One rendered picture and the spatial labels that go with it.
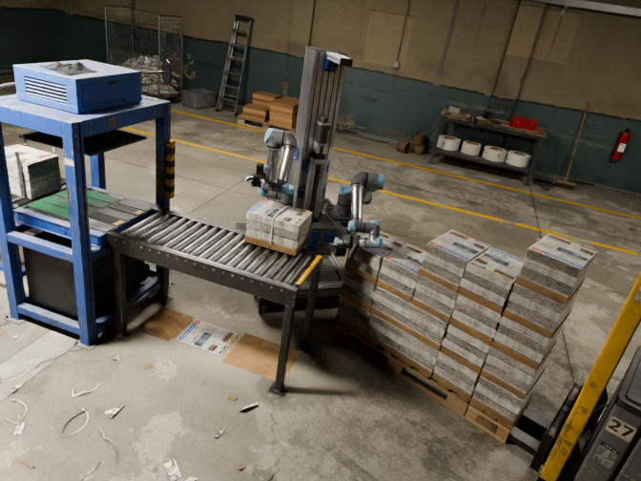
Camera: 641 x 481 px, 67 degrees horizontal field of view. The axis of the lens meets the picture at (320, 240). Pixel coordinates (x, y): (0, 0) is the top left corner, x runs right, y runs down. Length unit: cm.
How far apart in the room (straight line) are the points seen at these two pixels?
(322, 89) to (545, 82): 649
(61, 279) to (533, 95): 821
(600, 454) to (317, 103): 284
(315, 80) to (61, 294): 234
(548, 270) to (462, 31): 722
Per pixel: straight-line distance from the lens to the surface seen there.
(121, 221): 362
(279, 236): 325
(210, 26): 1119
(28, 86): 350
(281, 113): 946
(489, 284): 310
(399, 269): 337
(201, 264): 312
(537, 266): 297
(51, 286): 387
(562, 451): 320
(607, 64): 990
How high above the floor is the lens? 234
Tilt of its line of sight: 26 degrees down
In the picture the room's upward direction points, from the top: 9 degrees clockwise
